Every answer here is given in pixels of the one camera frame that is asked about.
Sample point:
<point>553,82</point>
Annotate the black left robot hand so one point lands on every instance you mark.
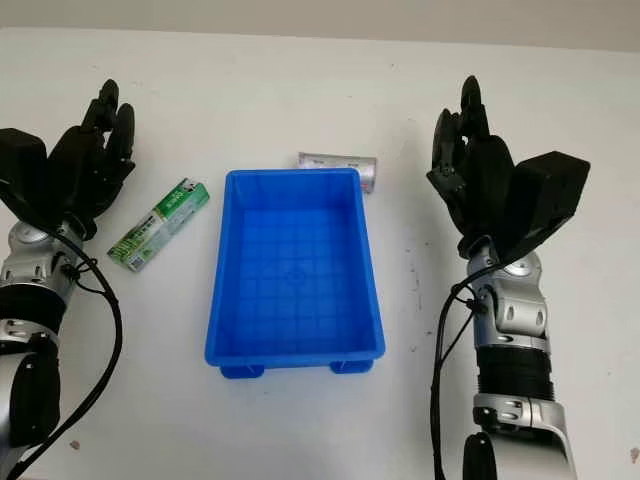
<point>82,165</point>

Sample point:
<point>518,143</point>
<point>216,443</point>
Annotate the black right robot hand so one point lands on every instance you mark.
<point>480,180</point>

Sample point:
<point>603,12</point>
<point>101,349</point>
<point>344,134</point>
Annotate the green toothpaste box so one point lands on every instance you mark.
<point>160,222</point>

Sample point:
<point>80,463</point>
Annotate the silver white tube package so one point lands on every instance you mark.
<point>340,161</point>

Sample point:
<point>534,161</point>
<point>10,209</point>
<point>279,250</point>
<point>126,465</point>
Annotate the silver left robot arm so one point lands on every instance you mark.
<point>30,260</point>

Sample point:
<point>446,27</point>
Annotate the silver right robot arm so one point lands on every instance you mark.
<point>515,310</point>

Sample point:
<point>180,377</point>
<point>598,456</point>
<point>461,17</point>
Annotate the blue plastic tray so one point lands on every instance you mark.
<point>295,280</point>

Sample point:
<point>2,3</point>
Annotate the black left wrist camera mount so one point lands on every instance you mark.
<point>22,160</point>

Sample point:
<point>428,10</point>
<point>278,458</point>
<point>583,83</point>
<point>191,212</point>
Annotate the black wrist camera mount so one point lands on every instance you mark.
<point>22,160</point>
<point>545,195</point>

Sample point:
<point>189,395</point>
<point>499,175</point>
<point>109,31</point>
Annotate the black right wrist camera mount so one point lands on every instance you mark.
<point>545,195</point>

